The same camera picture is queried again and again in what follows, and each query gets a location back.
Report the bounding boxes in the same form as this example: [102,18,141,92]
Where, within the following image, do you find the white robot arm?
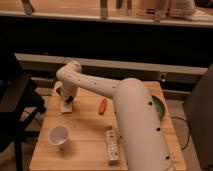
[56,61,176,171]

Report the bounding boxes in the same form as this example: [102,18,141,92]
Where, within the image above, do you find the black cable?
[171,115,190,151]

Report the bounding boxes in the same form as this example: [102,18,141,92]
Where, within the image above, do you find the dark gray cabinet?
[183,63,213,171]

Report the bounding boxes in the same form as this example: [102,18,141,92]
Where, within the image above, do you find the white sponge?
[60,102,72,114]

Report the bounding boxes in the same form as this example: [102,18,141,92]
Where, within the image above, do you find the green plate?
[152,96,165,120]

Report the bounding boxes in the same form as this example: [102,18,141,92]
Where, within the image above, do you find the black chair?
[0,54,46,171]

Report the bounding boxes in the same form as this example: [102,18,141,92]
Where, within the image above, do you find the white plastic cup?
[48,125,70,150]

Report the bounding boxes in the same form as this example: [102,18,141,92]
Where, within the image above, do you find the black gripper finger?
[56,87,62,95]
[66,96,74,103]

